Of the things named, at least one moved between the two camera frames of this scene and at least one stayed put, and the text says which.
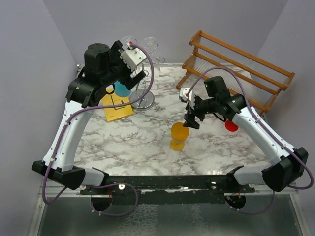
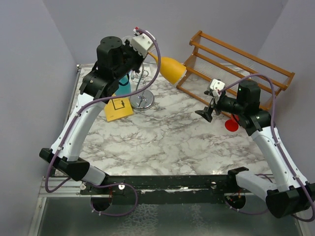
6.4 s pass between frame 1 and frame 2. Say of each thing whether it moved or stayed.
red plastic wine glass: stayed
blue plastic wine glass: stayed
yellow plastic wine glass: moved
